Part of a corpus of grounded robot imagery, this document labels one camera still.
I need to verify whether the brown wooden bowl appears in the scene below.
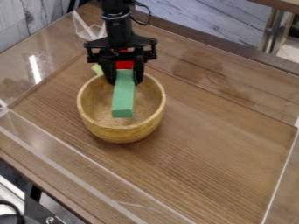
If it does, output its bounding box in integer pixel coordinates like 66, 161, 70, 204
76, 70, 166, 144

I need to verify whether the green stick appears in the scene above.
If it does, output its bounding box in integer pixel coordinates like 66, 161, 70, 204
112, 69, 136, 118

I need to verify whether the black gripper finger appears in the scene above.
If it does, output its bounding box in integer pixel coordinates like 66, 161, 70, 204
98, 58, 118, 85
134, 55, 146, 85

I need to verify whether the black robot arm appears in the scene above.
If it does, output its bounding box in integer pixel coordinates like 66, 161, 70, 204
84, 0, 158, 85

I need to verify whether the clear acrylic tray wall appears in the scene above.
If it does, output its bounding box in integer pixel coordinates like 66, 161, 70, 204
0, 105, 195, 224

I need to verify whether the light green flat piece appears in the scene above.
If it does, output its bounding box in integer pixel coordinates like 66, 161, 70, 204
91, 65, 104, 75

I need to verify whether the red plush ball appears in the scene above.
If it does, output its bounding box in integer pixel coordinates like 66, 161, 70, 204
116, 60, 135, 69

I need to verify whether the clear acrylic stand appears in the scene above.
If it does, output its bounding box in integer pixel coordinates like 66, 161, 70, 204
71, 11, 107, 41

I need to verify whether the metal table leg background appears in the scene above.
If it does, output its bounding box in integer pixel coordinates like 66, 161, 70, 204
262, 9, 295, 55

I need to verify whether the black table frame leg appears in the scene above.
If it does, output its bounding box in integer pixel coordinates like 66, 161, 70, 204
24, 185, 70, 224

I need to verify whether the black cable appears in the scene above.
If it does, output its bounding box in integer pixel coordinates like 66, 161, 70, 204
0, 199, 27, 224

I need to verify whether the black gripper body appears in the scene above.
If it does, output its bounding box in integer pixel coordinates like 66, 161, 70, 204
84, 18, 158, 63

